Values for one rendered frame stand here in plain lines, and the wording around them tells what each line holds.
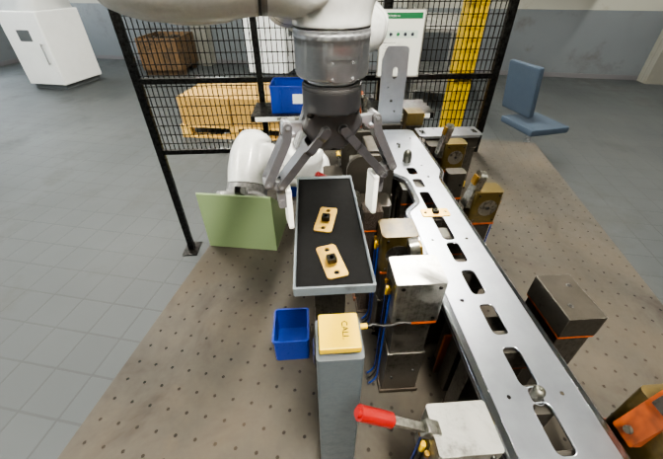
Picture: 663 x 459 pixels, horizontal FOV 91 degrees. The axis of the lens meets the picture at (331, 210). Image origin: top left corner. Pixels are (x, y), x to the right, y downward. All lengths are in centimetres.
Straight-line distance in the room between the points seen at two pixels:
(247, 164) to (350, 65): 92
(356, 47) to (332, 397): 50
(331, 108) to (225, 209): 90
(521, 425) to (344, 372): 30
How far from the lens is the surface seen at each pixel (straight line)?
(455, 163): 144
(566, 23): 785
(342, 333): 51
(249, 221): 126
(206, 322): 115
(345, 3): 38
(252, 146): 129
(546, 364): 77
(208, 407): 101
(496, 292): 85
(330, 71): 39
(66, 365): 224
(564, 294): 87
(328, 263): 59
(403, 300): 68
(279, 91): 167
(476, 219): 115
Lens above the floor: 158
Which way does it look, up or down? 36 degrees down
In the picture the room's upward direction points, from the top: straight up
